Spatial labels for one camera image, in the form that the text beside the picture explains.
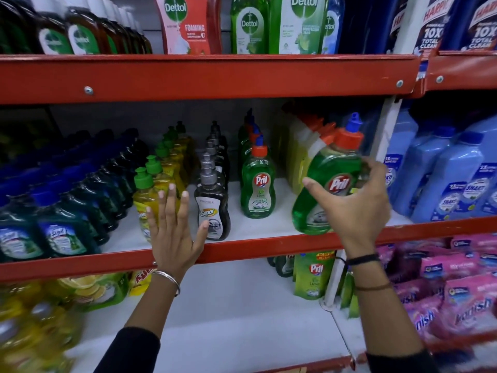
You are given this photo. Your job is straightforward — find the person's left hand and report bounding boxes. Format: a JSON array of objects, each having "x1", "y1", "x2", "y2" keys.
[{"x1": 145, "y1": 184, "x2": 210, "y2": 277}]

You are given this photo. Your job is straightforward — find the person's right hand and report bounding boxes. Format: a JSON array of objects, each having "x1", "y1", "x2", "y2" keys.
[{"x1": 302, "y1": 156, "x2": 391, "y2": 259}]

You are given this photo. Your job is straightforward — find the large green dish soap bottle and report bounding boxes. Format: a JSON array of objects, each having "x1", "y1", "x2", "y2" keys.
[{"x1": 291, "y1": 112, "x2": 366, "y2": 236}]

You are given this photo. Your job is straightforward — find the person's left forearm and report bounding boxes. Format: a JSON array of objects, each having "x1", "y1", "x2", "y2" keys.
[{"x1": 93, "y1": 271, "x2": 183, "y2": 373}]

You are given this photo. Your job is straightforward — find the person's right forearm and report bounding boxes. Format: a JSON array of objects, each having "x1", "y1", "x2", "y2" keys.
[{"x1": 345, "y1": 252, "x2": 439, "y2": 373}]

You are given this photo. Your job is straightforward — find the row of yellow green-capped bottles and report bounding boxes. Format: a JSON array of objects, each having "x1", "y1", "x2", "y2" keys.
[{"x1": 133, "y1": 120, "x2": 195, "y2": 242}]

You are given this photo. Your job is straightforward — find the large yellow dish soap bottle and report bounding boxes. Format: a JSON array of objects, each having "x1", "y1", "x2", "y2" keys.
[
  {"x1": 290, "y1": 119, "x2": 338, "y2": 195},
  {"x1": 282, "y1": 102, "x2": 324, "y2": 183}
]

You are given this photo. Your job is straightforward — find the silver bangle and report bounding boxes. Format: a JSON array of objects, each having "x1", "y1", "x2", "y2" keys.
[{"x1": 152, "y1": 270, "x2": 181, "y2": 298}]

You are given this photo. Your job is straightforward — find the yellow and red pouch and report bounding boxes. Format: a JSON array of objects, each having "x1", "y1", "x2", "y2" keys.
[{"x1": 128, "y1": 268, "x2": 157, "y2": 298}]

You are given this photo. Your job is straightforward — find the small green dish soap bottle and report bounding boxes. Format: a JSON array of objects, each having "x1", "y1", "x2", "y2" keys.
[
  {"x1": 240, "y1": 135, "x2": 276, "y2": 219},
  {"x1": 237, "y1": 108, "x2": 255, "y2": 152},
  {"x1": 238, "y1": 123, "x2": 261, "y2": 183}
]

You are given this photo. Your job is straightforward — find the black wrist band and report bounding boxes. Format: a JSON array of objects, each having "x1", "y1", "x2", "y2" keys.
[{"x1": 335, "y1": 253, "x2": 381, "y2": 267}]

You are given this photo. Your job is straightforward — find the dark green bottle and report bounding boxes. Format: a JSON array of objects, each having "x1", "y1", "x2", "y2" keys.
[{"x1": 267, "y1": 254, "x2": 295, "y2": 278}]

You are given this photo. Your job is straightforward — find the green dish soap refill pouch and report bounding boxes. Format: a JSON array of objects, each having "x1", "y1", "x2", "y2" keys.
[{"x1": 293, "y1": 250, "x2": 337, "y2": 301}]

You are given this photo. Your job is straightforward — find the rows of dark blue-capped bottles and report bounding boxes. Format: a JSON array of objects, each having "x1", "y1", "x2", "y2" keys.
[{"x1": 0, "y1": 127, "x2": 150, "y2": 264}]

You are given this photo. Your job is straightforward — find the light blue detergent bottle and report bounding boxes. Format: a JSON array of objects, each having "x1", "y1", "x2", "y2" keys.
[
  {"x1": 389, "y1": 125, "x2": 457, "y2": 216},
  {"x1": 410, "y1": 131, "x2": 487, "y2": 224},
  {"x1": 464, "y1": 116, "x2": 497, "y2": 216},
  {"x1": 384, "y1": 109, "x2": 419, "y2": 191}
]

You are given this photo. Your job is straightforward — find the thin green sachets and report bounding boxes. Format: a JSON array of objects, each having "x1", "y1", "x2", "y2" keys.
[{"x1": 340, "y1": 267, "x2": 361, "y2": 320}]

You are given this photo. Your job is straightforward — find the brown thread wrist band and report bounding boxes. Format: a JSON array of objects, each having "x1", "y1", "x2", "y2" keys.
[{"x1": 354, "y1": 282, "x2": 394, "y2": 292}]

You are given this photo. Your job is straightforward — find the group of yellow liquid bottles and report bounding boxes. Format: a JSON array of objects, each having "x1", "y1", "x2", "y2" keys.
[{"x1": 0, "y1": 272, "x2": 130, "y2": 373}]

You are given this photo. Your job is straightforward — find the pile of pink detergent packets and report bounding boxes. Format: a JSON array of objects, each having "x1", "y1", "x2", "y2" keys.
[{"x1": 376, "y1": 232, "x2": 497, "y2": 348}]

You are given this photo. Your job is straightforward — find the blue liquid bottle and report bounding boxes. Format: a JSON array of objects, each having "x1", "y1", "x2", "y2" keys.
[{"x1": 321, "y1": 0, "x2": 345, "y2": 55}]

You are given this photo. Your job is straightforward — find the wide green liquid bottle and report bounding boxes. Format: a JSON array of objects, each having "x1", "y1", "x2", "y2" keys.
[{"x1": 268, "y1": 0, "x2": 330, "y2": 55}]

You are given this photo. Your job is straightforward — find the dark blue cleaner bottle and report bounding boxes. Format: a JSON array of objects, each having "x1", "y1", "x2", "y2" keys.
[
  {"x1": 440, "y1": 0, "x2": 497, "y2": 52},
  {"x1": 411, "y1": 0, "x2": 456, "y2": 62},
  {"x1": 337, "y1": 0, "x2": 407, "y2": 55}
]

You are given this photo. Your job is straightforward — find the pink foaming refill pouch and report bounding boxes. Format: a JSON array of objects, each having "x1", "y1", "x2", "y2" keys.
[{"x1": 155, "y1": 0, "x2": 223, "y2": 55}]

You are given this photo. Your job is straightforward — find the slim green liquid bottle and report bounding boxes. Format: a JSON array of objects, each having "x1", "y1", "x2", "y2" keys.
[{"x1": 230, "y1": 0, "x2": 270, "y2": 55}]

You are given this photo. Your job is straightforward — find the row of brown antiseptic bottles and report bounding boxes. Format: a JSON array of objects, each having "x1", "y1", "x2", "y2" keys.
[{"x1": 0, "y1": 0, "x2": 153, "y2": 55}]

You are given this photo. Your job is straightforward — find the scuffed red shelf rail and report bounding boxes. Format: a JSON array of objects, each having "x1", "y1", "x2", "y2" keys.
[{"x1": 0, "y1": 215, "x2": 497, "y2": 285}]

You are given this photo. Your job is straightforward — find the white shelf upright post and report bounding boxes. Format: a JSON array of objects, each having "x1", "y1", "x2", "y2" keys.
[{"x1": 321, "y1": 0, "x2": 432, "y2": 311}]

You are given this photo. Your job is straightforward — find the long red shelf rail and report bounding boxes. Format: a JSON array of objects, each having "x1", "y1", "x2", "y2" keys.
[{"x1": 0, "y1": 54, "x2": 421, "y2": 106}]

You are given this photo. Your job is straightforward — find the short red shelf rail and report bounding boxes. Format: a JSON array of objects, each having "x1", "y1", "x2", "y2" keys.
[{"x1": 422, "y1": 50, "x2": 497, "y2": 93}]

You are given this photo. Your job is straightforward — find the low red shelf rail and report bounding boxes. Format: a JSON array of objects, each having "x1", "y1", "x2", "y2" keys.
[{"x1": 254, "y1": 329, "x2": 497, "y2": 373}]

